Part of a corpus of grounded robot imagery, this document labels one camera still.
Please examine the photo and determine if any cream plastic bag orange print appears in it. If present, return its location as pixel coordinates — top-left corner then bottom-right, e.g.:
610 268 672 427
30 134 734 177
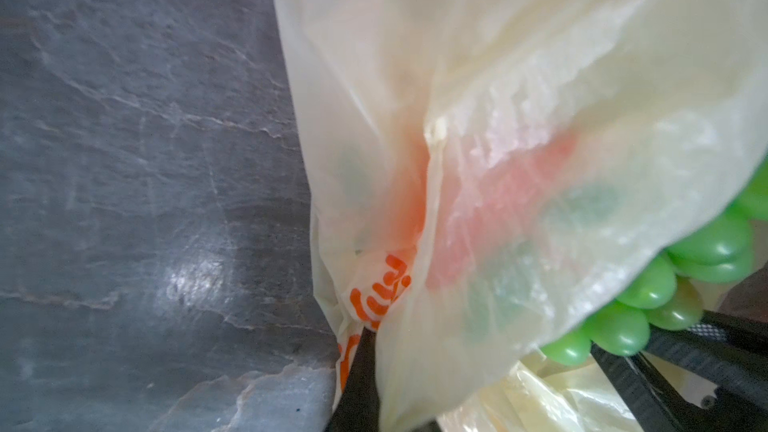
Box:
274 0 767 431

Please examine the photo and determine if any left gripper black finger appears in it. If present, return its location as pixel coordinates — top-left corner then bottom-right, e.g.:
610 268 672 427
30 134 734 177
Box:
324 328 381 432

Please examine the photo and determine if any green fake grape bunch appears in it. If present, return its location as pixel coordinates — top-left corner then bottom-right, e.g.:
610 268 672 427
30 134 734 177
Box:
541 162 767 366

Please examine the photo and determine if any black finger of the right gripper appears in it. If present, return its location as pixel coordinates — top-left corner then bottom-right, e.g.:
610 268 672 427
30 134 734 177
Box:
591 344 690 432
645 311 767 411

